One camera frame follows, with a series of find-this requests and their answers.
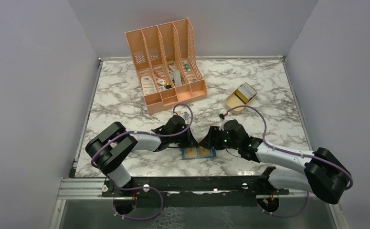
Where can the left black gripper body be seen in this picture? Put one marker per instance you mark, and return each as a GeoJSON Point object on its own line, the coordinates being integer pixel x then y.
{"type": "Point", "coordinates": [180, 139]}

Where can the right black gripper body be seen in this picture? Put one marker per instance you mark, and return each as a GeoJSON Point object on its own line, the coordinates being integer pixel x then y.
{"type": "Point", "coordinates": [223, 141]}

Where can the blue card holder wallet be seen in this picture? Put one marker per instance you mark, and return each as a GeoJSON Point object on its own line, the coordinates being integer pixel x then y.
{"type": "Point", "coordinates": [213, 152]}

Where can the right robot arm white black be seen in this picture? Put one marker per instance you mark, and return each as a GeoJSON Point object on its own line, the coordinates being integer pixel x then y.
{"type": "Point", "coordinates": [319, 172]}

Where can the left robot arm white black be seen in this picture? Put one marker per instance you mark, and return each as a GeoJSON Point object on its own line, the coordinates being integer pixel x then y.
{"type": "Point", "coordinates": [109, 148]}

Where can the beige oval card tray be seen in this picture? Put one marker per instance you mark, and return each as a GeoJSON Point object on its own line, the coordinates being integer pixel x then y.
{"type": "Point", "coordinates": [232, 101]}

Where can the stack of credit cards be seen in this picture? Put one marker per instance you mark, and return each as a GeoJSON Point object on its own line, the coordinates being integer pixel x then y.
{"type": "Point", "coordinates": [245, 92]}

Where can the orange plastic desk organizer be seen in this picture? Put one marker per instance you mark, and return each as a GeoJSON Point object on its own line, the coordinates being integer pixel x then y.
{"type": "Point", "coordinates": [156, 52]}

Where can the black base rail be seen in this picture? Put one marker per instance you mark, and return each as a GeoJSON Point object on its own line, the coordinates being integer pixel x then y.
{"type": "Point", "coordinates": [153, 192]}

